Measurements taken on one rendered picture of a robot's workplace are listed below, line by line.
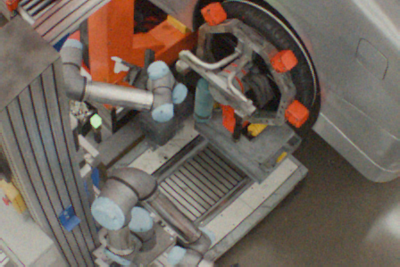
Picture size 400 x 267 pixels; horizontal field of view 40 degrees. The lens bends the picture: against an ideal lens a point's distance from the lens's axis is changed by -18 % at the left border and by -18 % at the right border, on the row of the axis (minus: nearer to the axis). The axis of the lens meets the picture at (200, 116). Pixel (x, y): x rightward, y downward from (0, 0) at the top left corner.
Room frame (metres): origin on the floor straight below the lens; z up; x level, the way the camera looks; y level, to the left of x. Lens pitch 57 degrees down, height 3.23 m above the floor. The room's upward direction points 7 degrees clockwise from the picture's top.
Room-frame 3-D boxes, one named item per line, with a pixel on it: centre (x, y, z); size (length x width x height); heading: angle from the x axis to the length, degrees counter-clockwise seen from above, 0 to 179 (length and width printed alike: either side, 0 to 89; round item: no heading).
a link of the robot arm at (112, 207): (0.83, 0.24, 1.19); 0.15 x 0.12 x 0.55; 158
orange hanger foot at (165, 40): (2.12, 0.25, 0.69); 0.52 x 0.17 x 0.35; 142
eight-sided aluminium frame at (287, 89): (1.84, -0.18, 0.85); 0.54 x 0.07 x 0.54; 52
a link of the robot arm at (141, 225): (0.95, 0.19, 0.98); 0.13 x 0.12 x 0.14; 158
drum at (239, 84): (1.78, -0.13, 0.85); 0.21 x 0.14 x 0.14; 142
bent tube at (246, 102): (1.68, -0.18, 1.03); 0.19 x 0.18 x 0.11; 142
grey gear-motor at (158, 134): (1.95, 0.13, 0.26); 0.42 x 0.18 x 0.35; 142
